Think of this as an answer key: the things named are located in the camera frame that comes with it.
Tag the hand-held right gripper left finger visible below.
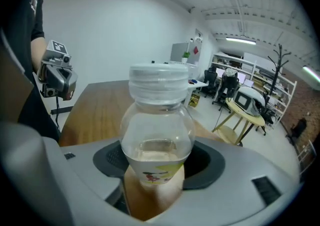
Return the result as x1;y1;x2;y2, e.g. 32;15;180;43
0;122;151;226

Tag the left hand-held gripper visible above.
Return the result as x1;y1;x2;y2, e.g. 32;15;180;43
37;40;79;101

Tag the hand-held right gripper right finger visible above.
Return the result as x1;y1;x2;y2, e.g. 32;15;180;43
149;136;302;226

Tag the clear plastic bottle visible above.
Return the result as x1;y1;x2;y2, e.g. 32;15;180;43
119;62;196;222

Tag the person's left forearm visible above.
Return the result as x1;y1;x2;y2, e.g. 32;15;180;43
30;36;49;73

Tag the brown wooden table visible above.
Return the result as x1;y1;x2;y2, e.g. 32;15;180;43
58;79;226;148

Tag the person's black printed shirt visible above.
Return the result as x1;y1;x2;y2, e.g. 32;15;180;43
0;0;62;143

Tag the white folding rack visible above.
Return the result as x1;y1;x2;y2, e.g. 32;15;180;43
297;139;317;178

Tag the round wooden side table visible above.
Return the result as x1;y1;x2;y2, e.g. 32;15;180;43
211;97;266;147

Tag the white domed appliance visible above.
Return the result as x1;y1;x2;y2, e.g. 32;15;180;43
233;86;266;117

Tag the yellow cardboard box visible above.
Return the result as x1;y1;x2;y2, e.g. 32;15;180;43
188;94;201;108

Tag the white office desk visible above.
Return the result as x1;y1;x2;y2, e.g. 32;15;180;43
186;78;210;106

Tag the white shelving unit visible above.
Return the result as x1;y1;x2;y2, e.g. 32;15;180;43
209;51;298;130

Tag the black coat rack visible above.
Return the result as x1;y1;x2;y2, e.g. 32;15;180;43
261;44;292;120

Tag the ceiling tube light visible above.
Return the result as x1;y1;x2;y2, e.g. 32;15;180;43
226;36;257;46
302;66;320;83

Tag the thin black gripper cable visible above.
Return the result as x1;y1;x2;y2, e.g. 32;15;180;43
54;95;62;132

